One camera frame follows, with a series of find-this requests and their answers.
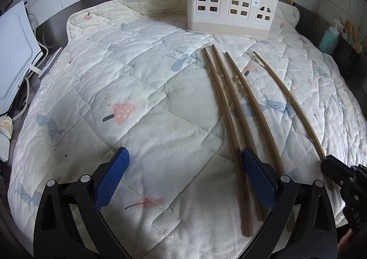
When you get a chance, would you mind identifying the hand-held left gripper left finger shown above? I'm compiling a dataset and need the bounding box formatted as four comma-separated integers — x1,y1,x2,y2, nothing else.
34,147,130,259

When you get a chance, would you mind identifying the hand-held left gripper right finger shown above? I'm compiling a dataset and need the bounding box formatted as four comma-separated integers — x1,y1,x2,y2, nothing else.
242,148,337,259

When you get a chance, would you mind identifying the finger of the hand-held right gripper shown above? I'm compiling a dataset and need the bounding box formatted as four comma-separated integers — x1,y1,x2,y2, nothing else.
320,155,356,188
348,164,367,180

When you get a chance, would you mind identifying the brown wooden chopstick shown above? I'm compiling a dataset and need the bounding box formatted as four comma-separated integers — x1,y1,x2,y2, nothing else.
224,51,296,232
211,44,264,222
202,47,254,238
252,50,336,191

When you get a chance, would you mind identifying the cream plastic chopstick holder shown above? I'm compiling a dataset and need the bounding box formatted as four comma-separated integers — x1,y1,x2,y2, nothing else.
186,0,278,40

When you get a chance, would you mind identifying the person's right hand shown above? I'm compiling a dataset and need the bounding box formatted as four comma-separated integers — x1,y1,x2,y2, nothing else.
338,230,354,251

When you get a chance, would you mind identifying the white quilted printed mat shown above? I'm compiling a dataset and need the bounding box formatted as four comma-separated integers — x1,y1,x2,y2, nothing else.
7,0,363,259

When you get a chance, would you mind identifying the black utensil pot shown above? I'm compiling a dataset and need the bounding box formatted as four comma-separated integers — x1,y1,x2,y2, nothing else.
335,36,367,80

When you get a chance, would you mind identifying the teal pump bottle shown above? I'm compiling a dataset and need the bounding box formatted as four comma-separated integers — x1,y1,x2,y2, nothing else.
319,18,341,54

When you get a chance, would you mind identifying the white cutting board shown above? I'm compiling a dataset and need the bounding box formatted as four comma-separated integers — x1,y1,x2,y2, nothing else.
0,0,41,109

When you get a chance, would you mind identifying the white power cable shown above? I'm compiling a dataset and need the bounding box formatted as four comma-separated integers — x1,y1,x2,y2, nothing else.
13,75,32,122

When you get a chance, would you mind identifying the yellow handled utensil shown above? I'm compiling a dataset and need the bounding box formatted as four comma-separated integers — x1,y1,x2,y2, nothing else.
345,19,357,38

